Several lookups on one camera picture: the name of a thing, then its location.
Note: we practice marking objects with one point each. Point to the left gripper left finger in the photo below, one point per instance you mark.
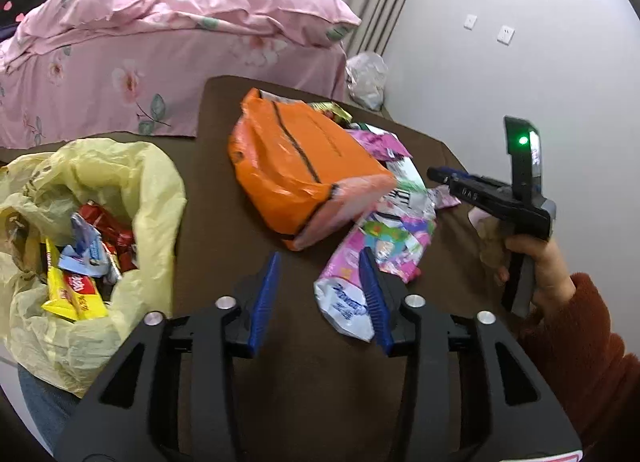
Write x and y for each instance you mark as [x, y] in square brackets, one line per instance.
[167, 393]

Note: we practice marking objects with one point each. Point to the white green carton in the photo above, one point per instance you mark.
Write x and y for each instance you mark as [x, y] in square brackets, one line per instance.
[411, 200]

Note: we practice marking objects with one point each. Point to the colourful pink snack bag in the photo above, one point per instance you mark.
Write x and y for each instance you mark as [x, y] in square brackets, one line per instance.
[379, 243]

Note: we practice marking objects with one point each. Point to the white plastic bag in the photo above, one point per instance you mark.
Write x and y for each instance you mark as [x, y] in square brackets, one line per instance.
[366, 75]

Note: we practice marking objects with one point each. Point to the green yellow snack packet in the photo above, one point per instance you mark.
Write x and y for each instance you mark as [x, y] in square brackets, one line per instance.
[334, 111]

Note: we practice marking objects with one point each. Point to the blue jeans leg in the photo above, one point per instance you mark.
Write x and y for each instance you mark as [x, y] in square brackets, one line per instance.
[49, 407]

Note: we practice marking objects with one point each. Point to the person's right hand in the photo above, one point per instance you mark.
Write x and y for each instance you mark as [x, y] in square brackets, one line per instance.
[553, 286]

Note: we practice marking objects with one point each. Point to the white wall switch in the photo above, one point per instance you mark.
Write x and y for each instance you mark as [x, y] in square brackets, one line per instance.
[470, 21]

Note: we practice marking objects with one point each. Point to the orange plastic package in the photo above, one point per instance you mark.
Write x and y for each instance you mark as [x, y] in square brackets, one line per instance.
[306, 175]

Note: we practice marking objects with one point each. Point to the pink floral bed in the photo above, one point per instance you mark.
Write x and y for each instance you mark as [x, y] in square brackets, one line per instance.
[77, 68]

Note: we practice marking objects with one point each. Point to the blue snack wrapper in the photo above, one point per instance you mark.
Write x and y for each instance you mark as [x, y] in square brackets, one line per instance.
[88, 255]

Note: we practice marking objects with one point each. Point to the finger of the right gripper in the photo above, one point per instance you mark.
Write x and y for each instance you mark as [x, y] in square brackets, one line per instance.
[443, 174]

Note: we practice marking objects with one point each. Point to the yellow chip bag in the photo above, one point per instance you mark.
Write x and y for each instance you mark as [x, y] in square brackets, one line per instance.
[71, 296]

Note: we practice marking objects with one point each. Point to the yellow pink snack bag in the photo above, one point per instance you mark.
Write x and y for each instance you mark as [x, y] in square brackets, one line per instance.
[384, 147]

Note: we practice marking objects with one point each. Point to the white wall socket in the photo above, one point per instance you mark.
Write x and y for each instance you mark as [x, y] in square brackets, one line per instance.
[505, 35]

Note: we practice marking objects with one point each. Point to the pink candy wrapper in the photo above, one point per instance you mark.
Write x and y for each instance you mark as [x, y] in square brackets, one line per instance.
[442, 198]

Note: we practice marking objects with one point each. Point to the red knit sleeve forearm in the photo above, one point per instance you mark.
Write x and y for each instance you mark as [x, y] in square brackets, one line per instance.
[588, 369]

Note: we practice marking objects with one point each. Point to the yellow trash bag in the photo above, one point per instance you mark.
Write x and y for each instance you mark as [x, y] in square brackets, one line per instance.
[140, 186]

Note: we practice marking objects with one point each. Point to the red snack wrapper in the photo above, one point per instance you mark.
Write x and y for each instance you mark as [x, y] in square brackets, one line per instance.
[119, 238]

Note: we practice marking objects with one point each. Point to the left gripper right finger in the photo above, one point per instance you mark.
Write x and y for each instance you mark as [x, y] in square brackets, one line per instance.
[470, 392]

